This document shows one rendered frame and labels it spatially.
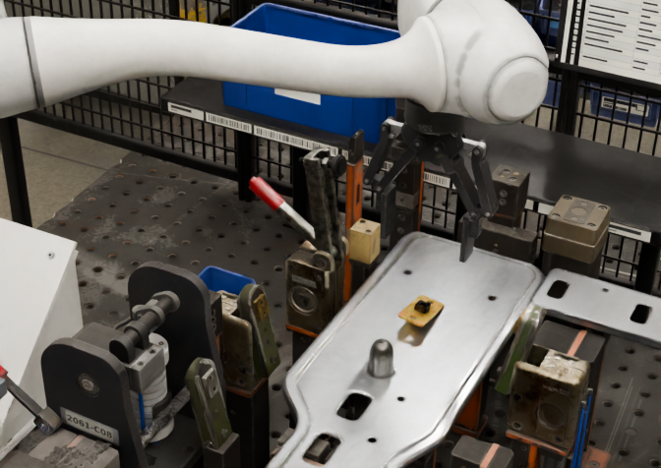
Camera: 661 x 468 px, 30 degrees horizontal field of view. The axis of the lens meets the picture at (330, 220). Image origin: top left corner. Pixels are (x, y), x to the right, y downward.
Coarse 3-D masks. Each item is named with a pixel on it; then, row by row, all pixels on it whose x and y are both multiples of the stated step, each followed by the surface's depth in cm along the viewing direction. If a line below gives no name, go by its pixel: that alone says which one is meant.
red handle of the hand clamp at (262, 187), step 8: (256, 184) 170; (264, 184) 171; (256, 192) 171; (264, 192) 170; (272, 192) 171; (264, 200) 171; (272, 200) 170; (280, 200) 171; (272, 208) 171; (280, 208) 170; (288, 208) 171; (288, 216) 170; (296, 216) 171; (296, 224) 171; (304, 224) 171; (304, 232) 171; (312, 232) 171; (312, 240) 171
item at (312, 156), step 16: (304, 160) 163; (320, 160) 163; (336, 160) 162; (320, 176) 163; (320, 192) 164; (320, 208) 166; (336, 208) 169; (320, 224) 167; (336, 224) 170; (320, 240) 169; (336, 240) 171; (336, 256) 172
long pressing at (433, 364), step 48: (432, 240) 185; (384, 288) 175; (432, 288) 175; (480, 288) 175; (528, 288) 176; (336, 336) 166; (384, 336) 166; (432, 336) 166; (480, 336) 166; (288, 384) 157; (336, 384) 157; (384, 384) 157; (432, 384) 158; (336, 432) 150; (384, 432) 150; (432, 432) 150
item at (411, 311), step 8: (424, 296) 172; (416, 304) 168; (424, 304) 169; (432, 304) 170; (440, 304) 171; (400, 312) 166; (408, 312) 167; (416, 312) 167; (424, 312) 167; (432, 312) 168; (408, 320) 165; (416, 320) 165; (424, 320) 166
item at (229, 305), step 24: (240, 336) 158; (240, 360) 160; (240, 384) 162; (264, 384) 166; (240, 408) 165; (264, 408) 168; (240, 432) 168; (264, 432) 170; (240, 456) 170; (264, 456) 172
